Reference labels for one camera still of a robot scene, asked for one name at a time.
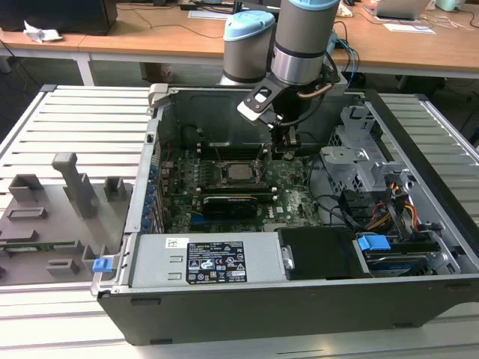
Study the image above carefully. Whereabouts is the crumpled white paper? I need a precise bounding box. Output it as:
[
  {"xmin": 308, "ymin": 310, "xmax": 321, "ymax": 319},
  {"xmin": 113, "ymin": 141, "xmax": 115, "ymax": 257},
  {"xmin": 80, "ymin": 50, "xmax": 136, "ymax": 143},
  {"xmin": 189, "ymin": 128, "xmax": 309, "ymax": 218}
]
[{"xmin": 22, "ymin": 20, "xmax": 64, "ymax": 44}]

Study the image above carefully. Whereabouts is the silver metal drive cage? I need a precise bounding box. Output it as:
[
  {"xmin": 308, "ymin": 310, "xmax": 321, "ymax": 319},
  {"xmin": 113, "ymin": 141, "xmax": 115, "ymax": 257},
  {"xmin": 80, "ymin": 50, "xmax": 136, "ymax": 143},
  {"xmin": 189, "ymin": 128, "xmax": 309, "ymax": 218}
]
[{"xmin": 320, "ymin": 104, "xmax": 416, "ymax": 195}]

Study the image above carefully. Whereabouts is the CPU socket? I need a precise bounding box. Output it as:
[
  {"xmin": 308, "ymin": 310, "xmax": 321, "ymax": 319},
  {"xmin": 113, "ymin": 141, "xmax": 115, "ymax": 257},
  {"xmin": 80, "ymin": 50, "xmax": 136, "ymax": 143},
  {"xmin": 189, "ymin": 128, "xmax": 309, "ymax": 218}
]
[{"xmin": 219, "ymin": 159, "xmax": 271, "ymax": 188}]

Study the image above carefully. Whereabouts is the silver power supply with label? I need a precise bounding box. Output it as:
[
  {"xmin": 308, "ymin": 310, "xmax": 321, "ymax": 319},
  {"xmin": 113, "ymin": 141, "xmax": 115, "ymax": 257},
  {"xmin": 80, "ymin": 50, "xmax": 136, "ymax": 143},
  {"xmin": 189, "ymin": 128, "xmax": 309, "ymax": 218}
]
[{"xmin": 126, "ymin": 232, "xmax": 287, "ymax": 289}]

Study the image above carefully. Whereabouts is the grey case latch handle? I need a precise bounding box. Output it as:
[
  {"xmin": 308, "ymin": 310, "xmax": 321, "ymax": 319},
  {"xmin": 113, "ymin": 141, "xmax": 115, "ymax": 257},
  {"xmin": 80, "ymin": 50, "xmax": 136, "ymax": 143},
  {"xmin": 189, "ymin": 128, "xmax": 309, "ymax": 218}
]
[{"xmin": 147, "ymin": 83, "xmax": 171, "ymax": 110}]

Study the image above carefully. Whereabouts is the black graphics card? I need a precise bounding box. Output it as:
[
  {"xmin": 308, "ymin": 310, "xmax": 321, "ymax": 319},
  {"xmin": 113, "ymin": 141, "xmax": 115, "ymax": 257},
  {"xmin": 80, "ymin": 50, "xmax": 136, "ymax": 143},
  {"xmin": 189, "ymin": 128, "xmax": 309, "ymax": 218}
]
[{"xmin": 201, "ymin": 193, "xmax": 260, "ymax": 221}]

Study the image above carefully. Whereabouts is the green motherboard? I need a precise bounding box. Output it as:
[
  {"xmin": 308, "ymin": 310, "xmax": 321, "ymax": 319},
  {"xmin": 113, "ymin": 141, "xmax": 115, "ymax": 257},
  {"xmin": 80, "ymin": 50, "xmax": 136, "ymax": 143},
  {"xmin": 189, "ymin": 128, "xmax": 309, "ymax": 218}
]
[{"xmin": 159, "ymin": 144, "xmax": 326, "ymax": 235}]

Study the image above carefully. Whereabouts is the grey parts rack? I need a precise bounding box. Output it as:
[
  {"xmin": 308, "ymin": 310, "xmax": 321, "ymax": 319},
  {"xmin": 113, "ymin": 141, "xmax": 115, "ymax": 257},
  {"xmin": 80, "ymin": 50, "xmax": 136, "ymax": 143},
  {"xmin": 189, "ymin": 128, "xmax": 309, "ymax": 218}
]
[{"xmin": 0, "ymin": 151, "xmax": 134, "ymax": 287}]

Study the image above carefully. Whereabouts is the black box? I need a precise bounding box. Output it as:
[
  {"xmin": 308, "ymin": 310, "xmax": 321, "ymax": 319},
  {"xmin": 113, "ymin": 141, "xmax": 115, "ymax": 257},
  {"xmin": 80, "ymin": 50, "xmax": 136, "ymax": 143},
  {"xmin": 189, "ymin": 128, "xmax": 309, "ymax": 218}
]
[{"xmin": 0, "ymin": 0, "xmax": 118, "ymax": 37}]

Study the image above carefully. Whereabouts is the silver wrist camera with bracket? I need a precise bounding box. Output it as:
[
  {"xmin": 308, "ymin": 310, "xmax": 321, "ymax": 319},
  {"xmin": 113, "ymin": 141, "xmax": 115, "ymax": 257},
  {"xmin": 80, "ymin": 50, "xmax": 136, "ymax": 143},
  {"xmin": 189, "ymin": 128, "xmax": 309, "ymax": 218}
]
[{"xmin": 236, "ymin": 79, "xmax": 281, "ymax": 122}]

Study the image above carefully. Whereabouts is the silver CPU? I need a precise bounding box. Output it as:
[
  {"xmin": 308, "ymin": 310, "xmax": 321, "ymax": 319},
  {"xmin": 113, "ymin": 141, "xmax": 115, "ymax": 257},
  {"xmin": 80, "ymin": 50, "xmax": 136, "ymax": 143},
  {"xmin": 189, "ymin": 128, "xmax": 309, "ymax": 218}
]
[{"xmin": 228, "ymin": 163, "xmax": 253, "ymax": 182}]

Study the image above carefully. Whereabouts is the blue plastic latch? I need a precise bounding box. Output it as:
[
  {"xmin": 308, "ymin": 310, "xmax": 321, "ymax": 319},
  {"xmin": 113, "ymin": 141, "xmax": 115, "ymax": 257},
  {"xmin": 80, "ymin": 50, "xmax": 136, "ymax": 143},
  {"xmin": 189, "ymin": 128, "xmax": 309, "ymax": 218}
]
[{"xmin": 92, "ymin": 257, "xmax": 114, "ymax": 274}]

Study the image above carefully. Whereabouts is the green RAM stick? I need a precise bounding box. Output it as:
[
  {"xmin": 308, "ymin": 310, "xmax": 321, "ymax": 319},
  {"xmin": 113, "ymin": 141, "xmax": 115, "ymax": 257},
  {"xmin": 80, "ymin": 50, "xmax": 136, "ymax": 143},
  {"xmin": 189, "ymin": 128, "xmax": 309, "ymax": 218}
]
[{"xmin": 0, "ymin": 242, "xmax": 78, "ymax": 252}]

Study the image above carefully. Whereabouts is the small wooden desk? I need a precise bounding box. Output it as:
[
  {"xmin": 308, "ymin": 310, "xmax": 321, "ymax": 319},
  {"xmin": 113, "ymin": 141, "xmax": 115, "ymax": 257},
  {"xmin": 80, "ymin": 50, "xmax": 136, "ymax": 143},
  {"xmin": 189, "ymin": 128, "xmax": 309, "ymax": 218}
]
[{"xmin": 0, "ymin": 28, "xmax": 93, "ymax": 87}]

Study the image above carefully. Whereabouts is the long wooden desk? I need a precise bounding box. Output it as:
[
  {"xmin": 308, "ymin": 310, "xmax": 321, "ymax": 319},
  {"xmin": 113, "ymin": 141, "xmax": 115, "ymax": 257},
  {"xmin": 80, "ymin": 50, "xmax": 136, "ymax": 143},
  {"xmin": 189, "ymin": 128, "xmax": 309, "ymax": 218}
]
[{"xmin": 80, "ymin": 3, "xmax": 479, "ymax": 79}]

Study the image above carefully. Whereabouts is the yellow red orange wire bundle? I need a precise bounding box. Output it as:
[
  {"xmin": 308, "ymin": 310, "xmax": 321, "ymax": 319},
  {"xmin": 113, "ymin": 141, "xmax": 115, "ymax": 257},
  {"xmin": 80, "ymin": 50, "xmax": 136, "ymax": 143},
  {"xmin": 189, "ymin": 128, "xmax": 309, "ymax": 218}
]
[{"xmin": 368, "ymin": 178, "xmax": 419, "ymax": 231}]

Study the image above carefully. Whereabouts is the white paper sheet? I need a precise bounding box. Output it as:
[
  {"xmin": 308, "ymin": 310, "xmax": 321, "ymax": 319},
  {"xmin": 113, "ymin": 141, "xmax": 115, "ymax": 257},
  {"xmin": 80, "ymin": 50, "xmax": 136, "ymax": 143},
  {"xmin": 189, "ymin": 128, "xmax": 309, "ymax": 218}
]
[
  {"xmin": 383, "ymin": 22, "xmax": 437, "ymax": 35},
  {"xmin": 188, "ymin": 10, "xmax": 230, "ymax": 20}
]

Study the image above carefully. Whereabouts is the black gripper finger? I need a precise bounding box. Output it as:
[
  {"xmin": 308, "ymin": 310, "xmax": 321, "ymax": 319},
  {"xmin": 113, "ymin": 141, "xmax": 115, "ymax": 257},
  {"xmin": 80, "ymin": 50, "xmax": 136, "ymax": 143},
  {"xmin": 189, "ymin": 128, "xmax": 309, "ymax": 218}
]
[
  {"xmin": 281, "ymin": 127, "xmax": 302, "ymax": 155},
  {"xmin": 272, "ymin": 127, "xmax": 285, "ymax": 154}
]

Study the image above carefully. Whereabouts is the blue cable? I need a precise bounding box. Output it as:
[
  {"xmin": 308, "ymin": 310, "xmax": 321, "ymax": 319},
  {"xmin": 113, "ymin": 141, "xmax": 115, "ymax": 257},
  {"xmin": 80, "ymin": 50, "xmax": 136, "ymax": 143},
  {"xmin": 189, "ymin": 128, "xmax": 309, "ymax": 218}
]
[{"xmin": 336, "ymin": 37, "xmax": 362, "ymax": 89}]

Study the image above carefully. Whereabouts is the black and silver PC case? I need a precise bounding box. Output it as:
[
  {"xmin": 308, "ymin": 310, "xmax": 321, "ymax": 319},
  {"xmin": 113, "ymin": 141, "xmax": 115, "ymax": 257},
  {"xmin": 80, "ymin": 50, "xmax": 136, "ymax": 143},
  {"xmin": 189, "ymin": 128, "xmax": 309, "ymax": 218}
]
[{"xmin": 91, "ymin": 84, "xmax": 479, "ymax": 347}]

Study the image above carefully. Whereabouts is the black plastic shroud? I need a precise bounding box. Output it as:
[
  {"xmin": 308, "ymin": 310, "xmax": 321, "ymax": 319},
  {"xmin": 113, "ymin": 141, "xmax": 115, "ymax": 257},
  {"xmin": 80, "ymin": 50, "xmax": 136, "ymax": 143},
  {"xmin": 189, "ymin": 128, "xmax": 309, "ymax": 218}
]
[{"xmin": 277, "ymin": 226, "xmax": 373, "ymax": 282}]

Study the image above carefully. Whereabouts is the silver laptop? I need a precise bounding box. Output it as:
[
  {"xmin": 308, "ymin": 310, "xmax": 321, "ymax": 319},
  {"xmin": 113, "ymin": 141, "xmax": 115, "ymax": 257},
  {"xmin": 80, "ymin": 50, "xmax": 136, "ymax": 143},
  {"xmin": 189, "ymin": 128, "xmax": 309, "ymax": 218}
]
[{"xmin": 373, "ymin": 0, "xmax": 431, "ymax": 20}]

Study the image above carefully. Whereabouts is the hard disk in blue carrier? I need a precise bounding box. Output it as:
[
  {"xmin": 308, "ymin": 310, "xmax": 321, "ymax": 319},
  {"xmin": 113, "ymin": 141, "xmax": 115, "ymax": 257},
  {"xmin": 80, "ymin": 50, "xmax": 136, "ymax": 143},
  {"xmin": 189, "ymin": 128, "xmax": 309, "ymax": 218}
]
[{"xmin": 356, "ymin": 232, "xmax": 442, "ymax": 280}]

